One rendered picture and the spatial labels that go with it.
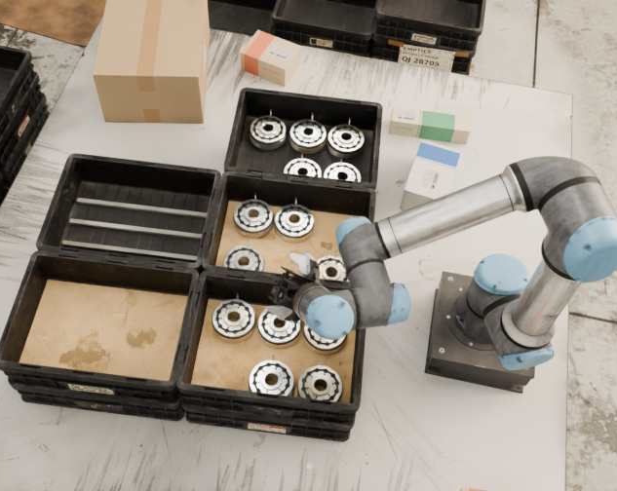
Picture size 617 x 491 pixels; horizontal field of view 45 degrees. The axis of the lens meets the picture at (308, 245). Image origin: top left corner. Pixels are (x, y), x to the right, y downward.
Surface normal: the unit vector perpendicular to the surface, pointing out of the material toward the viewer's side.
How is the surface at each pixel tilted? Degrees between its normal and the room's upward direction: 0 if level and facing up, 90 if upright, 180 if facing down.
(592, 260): 82
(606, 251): 83
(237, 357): 0
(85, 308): 0
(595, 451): 0
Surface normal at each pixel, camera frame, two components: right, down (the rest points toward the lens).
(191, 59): 0.04, -0.54
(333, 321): 0.27, 0.14
